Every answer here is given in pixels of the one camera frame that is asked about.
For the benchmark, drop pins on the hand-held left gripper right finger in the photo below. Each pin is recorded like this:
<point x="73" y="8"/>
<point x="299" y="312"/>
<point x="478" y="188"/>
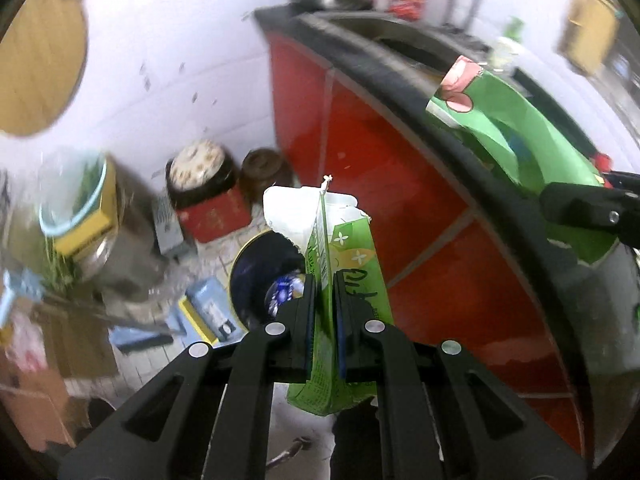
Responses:
<point x="341" y="320"/>

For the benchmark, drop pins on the steel sink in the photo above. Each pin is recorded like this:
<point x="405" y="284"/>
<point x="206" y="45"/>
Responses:
<point x="400" y="42"/>

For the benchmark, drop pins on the green carton with apple print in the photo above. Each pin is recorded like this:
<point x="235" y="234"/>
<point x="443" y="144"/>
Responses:
<point x="520" y="140"/>

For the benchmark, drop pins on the brown cardboard box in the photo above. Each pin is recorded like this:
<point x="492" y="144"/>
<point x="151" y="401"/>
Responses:
<point x="30" y="410"/>

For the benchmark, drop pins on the round wooden board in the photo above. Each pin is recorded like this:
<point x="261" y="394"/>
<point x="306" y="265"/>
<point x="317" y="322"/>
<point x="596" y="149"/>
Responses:
<point x="40" y="60"/>

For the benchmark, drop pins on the light blue basin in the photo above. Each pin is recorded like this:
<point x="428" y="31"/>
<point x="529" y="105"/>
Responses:
<point x="75" y="195"/>

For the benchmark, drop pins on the blue dustpan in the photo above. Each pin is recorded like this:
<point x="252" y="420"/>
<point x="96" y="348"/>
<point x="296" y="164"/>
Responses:
<point x="140" y="335"/>

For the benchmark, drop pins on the red box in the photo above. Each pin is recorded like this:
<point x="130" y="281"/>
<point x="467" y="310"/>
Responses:
<point x="215" y="217"/>

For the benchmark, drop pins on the blue and yellow box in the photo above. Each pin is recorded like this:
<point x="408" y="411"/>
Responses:
<point x="205" y="305"/>

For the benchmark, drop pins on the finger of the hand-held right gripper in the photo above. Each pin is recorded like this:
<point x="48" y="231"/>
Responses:
<point x="625" y="180"/>
<point x="580" y="207"/>

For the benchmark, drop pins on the large steel pot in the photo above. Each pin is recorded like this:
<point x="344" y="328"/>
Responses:
<point x="125" y="265"/>

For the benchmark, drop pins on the light green carton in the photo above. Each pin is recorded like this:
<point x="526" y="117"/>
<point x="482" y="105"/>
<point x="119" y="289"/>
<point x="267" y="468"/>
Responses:
<point x="350" y="255"/>

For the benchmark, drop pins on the white green pump bottle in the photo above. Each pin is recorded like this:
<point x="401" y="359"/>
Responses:
<point x="505" y="52"/>

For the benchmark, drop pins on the grey ribbed box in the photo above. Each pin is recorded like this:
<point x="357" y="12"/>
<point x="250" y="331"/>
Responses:
<point x="167" y="230"/>

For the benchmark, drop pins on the red cabinet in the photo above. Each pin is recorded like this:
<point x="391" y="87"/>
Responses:
<point x="400" y="185"/>

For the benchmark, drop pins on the black trash bin yellow rim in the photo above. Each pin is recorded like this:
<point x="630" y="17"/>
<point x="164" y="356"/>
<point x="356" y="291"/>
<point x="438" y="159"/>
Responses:
<point x="250" y="280"/>

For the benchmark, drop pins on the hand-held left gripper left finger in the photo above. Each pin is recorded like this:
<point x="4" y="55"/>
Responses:
<point x="310" y="310"/>

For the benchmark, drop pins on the brown ceramic jar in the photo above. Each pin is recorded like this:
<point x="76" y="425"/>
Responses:
<point x="262" y="170"/>

